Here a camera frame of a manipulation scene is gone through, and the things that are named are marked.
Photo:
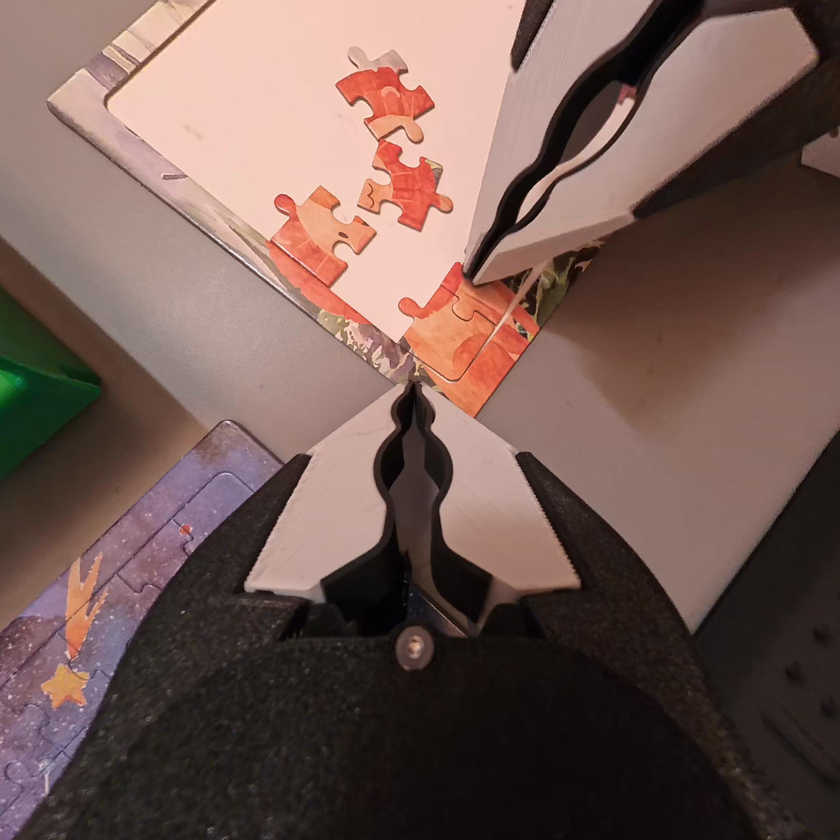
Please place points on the green plastic bin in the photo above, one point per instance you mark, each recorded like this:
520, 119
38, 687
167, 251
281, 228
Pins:
46, 407

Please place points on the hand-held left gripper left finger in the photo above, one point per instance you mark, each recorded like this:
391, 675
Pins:
321, 518

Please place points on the orange striped puzzle piece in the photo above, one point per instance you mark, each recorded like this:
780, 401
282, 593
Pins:
492, 308

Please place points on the green black puzzle piece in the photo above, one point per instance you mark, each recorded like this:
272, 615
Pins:
518, 303

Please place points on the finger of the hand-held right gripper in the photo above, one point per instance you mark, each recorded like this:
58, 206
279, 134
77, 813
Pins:
695, 124
531, 111

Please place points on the orange puzzle piece tan tab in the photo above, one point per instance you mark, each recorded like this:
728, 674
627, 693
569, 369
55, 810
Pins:
407, 187

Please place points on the orange puzzle piece grey top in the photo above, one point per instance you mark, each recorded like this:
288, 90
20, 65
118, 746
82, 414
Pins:
387, 95

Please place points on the grey desk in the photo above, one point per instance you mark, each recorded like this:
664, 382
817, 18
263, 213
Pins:
656, 394

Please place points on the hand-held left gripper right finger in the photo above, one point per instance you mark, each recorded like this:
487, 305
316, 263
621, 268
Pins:
502, 518

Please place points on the black dotted mat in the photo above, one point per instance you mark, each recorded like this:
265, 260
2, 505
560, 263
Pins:
787, 689

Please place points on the purple astronaut space puzzle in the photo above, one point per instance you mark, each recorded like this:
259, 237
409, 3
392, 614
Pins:
131, 558

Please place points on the jigsaw puzzle frame board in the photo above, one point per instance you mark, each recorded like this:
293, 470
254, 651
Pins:
262, 98

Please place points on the orange puzzle piece black dot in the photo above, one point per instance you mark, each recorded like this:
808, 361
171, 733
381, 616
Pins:
315, 239

